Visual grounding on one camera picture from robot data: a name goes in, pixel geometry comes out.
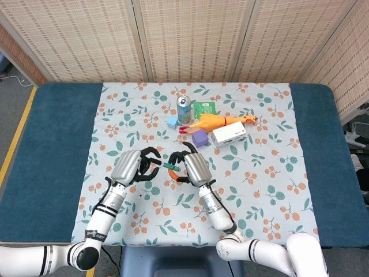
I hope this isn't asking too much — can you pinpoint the floral tablecloth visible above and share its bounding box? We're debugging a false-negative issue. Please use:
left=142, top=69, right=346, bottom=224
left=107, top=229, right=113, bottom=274
left=70, top=82, right=321, bottom=252

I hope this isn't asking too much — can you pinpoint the blue drink can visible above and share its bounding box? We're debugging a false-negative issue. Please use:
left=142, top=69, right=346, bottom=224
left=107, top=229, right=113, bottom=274
left=176, top=95, right=191, bottom=124

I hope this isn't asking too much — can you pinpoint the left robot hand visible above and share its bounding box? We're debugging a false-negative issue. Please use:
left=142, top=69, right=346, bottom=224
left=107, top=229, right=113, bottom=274
left=110, top=146, right=161, bottom=186

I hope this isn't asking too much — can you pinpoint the bamboo folding screen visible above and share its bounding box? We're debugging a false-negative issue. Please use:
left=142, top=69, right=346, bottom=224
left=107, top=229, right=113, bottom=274
left=0, top=0, right=369, bottom=116

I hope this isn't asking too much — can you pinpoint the green white marker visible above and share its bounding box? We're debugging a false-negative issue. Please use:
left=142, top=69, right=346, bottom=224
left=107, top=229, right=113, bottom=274
left=150, top=162, right=180, bottom=170

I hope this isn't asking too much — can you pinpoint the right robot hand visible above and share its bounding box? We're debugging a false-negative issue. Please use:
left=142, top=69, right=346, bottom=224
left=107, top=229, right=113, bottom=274
left=168, top=141, right=211, bottom=187

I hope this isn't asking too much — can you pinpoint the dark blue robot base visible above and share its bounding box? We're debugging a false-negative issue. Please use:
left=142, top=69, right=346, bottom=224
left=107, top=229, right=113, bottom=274
left=119, top=246, right=243, bottom=277

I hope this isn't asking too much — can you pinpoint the white cable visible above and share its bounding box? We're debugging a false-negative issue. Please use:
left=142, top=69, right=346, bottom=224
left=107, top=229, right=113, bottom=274
left=0, top=75, right=34, bottom=87

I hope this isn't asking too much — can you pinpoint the purple cube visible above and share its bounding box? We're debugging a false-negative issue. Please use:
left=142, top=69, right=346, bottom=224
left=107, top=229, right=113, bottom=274
left=191, top=129, right=208, bottom=149

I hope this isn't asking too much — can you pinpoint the white rectangular box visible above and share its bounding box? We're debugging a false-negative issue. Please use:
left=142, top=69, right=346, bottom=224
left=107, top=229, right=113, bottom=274
left=211, top=121, right=247, bottom=148

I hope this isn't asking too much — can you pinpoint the yellow rubber chicken toy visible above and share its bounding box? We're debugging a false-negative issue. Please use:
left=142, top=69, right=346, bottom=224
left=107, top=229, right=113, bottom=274
left=178, top=113, right=258, bottom=134

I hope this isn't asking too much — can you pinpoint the green snack packet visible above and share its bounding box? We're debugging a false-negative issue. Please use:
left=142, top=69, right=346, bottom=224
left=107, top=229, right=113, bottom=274
left=193, top=102, right=217, bottom=120

